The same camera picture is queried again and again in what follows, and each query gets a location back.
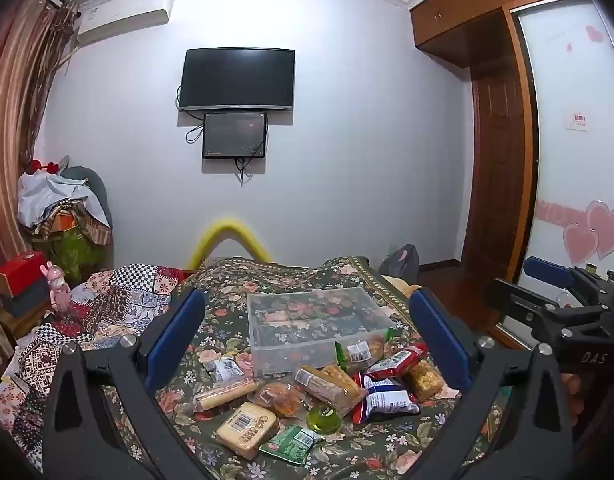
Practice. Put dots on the beige fleece blanket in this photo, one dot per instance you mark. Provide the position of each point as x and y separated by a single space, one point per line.
404 289

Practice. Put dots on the red box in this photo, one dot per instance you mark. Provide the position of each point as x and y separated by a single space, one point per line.
22 272

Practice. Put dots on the small white grey snack packet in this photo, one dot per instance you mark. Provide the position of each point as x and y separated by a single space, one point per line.
227 367

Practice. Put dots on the yellow cake packet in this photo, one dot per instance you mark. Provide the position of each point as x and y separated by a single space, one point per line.
247 430

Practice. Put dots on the pile of clothes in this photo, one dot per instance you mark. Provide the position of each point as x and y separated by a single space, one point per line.
62 205

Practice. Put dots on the long orange biscuit packet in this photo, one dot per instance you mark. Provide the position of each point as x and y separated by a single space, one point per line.
224 394

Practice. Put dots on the blue red white snack packet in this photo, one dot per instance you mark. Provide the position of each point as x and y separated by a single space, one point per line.
374 382
387 402

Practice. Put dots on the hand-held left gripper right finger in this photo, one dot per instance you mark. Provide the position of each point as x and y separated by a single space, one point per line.
439 335

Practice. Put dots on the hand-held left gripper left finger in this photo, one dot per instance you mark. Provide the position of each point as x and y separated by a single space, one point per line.
179 327

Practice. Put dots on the grey backpack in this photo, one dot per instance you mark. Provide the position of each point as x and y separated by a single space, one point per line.
402 260

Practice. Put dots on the striped brown curtain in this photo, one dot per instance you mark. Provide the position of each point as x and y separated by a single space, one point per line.
17 110

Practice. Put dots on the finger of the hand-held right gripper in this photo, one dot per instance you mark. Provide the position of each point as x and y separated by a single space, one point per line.
517 300
547 270

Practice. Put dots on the patchwork quilt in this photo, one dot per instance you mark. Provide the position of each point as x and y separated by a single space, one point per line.
112 300

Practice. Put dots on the clear cracker packet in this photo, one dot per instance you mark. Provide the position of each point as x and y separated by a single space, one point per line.
332 390

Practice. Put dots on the pink rabbit toy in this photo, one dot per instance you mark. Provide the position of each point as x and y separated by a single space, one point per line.
57 292

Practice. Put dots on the small black wall monitor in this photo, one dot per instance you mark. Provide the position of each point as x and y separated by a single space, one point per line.
234 135

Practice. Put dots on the bread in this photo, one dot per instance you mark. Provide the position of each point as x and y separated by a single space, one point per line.
279 400

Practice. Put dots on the clear plastic box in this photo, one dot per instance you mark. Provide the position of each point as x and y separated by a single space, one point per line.
312 345

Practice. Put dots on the green jelly cup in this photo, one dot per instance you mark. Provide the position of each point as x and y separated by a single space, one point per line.
323 417

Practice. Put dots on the brown wooden door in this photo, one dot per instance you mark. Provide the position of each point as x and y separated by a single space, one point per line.
497 170

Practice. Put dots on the wooden overhead cabinet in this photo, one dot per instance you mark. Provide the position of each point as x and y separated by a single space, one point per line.
462 15

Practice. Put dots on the grey chair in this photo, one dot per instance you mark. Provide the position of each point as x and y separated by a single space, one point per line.
89 175

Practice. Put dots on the green edged clear snack packet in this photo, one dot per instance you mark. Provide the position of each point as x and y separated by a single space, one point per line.
359 352

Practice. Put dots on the white red sticker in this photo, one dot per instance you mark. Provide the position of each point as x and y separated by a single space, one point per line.
579 121

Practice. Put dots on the yellow crispy snack packet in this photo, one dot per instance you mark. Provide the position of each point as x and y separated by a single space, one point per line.
423 380

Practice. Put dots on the yellow foam tube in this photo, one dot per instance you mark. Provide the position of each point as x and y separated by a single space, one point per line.
227 224

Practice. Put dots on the white air conditioner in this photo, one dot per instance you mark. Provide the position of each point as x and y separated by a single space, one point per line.
127 15

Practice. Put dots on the black wall television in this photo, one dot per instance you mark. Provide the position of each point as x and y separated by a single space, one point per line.
237 80

